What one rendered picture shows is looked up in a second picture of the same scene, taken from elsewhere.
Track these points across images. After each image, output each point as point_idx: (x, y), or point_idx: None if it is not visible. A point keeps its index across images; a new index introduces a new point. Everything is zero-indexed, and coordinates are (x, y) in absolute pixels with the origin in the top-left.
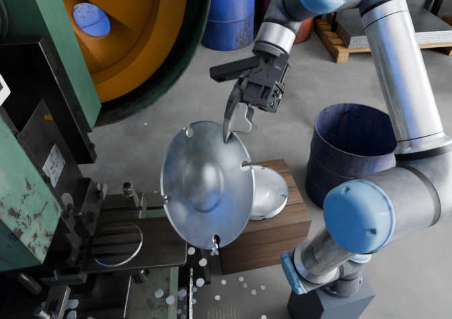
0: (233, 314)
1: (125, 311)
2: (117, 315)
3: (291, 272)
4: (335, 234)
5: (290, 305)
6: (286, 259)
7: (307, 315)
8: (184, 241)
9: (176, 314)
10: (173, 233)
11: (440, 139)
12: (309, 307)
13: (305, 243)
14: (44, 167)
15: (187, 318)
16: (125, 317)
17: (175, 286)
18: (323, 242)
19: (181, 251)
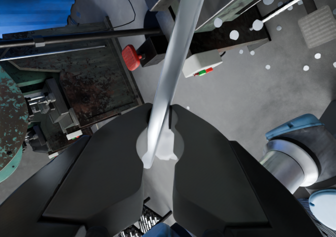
0: (328, 36)
1: None
2: None
3: (270, 133)
4: (153, 230)
5: None
6: (286, 127)
7: (333, 115)
8: (212, 13)
9: (239, 9)
10: None
11: None
12: (331, 121)
13: (298, 158)
14: None
15: None
16: None
17: None
18: None
19: (201, 19)
